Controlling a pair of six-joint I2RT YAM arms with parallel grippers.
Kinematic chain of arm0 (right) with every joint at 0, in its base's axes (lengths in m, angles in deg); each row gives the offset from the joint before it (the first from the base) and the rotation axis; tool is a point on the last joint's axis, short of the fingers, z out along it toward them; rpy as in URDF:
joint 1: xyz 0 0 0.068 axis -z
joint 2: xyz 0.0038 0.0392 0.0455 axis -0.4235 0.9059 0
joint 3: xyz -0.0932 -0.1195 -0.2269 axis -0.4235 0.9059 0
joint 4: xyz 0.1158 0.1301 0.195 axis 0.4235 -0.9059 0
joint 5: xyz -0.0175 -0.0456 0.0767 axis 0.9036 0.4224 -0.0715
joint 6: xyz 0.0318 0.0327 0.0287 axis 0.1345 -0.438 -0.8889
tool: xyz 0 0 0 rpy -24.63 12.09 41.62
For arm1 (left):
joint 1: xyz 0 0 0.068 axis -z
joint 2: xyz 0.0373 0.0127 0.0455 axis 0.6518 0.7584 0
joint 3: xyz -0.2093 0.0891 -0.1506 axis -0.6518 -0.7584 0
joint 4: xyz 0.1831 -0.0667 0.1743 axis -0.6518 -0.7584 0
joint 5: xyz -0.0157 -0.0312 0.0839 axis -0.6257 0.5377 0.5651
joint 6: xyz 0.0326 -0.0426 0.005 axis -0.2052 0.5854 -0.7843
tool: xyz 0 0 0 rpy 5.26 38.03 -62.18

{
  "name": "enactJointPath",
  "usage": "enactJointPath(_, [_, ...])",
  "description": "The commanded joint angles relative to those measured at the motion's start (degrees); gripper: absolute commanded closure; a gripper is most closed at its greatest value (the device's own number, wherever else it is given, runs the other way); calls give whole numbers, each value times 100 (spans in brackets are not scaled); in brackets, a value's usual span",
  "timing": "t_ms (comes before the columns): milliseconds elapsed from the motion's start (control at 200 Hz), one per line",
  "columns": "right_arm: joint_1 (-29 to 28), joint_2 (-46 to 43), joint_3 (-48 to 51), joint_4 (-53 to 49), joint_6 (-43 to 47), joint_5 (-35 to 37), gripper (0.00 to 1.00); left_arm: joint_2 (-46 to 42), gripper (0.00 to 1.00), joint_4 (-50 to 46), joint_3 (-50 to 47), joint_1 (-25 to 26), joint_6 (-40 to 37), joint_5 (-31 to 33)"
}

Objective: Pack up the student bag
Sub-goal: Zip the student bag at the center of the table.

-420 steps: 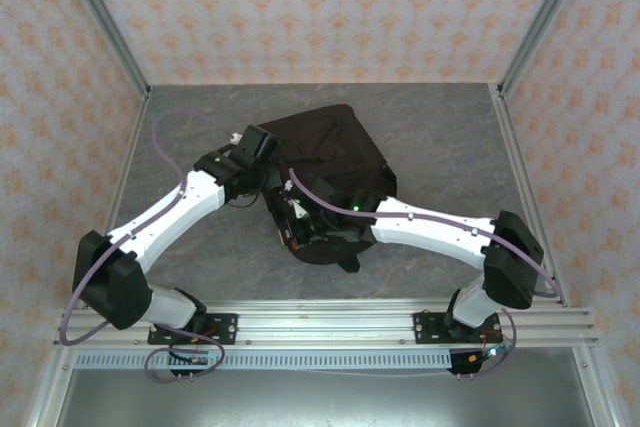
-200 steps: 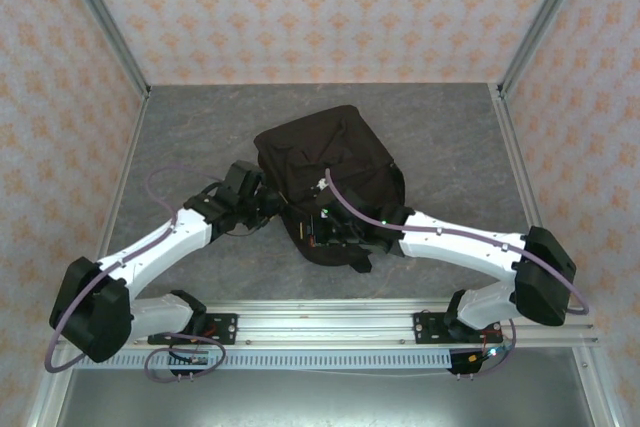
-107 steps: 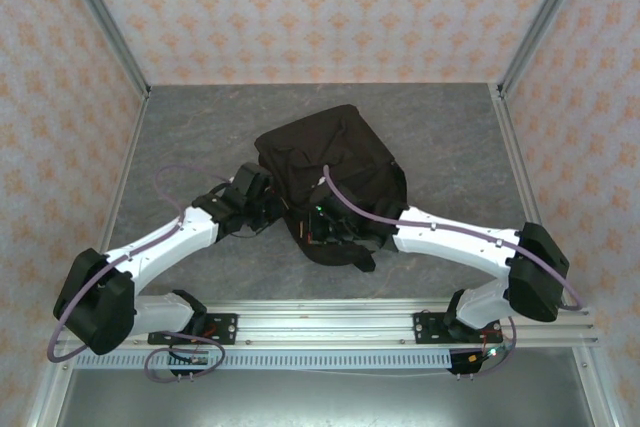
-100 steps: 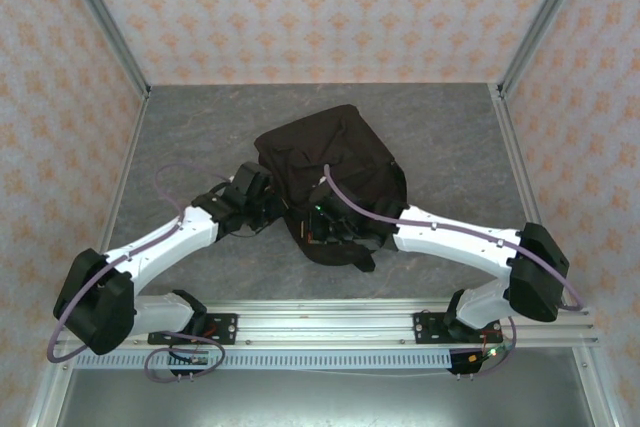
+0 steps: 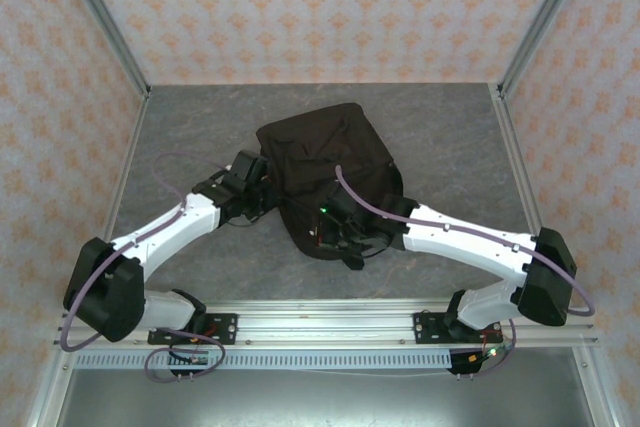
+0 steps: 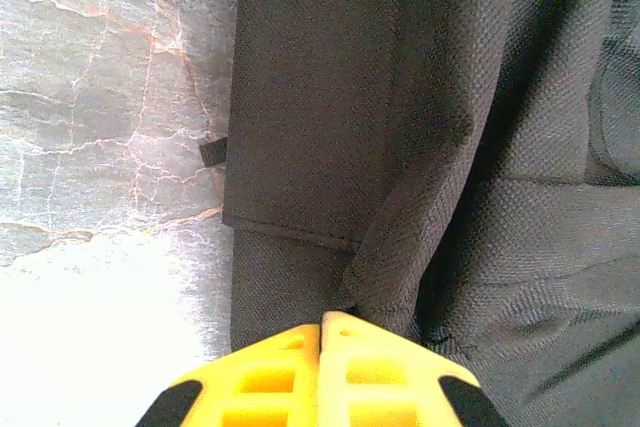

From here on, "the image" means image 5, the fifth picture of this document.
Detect aluminium table side rail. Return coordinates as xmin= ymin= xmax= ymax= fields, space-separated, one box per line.
xmin=492 ymin=84 xmax=569 ymax=308
xmin=99 ymin=91 xmax=151 ymax=248

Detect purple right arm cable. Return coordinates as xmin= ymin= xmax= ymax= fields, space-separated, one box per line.
xmin=334 ymin=164 xmax=596 ymax=379

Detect aluminium frame post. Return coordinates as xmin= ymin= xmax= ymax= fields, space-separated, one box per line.
xmin=53 ymin=0 xmax=152 ymax=101
xmin=499 ymin=0 xmax=592 ymax=98

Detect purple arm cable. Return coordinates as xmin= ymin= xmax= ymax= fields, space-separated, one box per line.
xmin=334 ymin=164 xmax=596 ymax=379
xmin=58 ymin=151 xmax=232 ymax=383

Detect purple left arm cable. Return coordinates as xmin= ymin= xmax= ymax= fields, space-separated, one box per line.
xmin=58 ymin=151 xmax=232 ymax=383

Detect black backpack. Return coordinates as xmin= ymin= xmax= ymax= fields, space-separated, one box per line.
xmin=254 ymin=102 xmax=405 ymax=271

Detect metal sheet panel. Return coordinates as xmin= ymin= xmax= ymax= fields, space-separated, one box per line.
xmin=54 ymin=369 xmax=596 ymax=427

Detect small circuit board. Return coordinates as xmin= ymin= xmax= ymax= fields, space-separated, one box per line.
xmin=167 ymin=350 xmax=210 ymax=367

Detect aluminium frame leg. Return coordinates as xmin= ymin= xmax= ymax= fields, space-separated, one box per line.
xmin=27 ymin=349 xmax=76 ymax=427
xmin=573 ymin=346 xmax=617 ymax=427

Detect aluminium base rail beam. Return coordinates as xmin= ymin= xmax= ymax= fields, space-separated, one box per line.
xmin=52 ymin=299 xmax=599 ymax=348

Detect black electronics box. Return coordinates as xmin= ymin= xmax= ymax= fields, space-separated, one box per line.
xmin=448 ymin=344 xmax=511 ymax=377

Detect slotted gray cable duct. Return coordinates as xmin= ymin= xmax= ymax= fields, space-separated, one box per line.
xmin=74 ymin=349 xmax=454 ymax=371

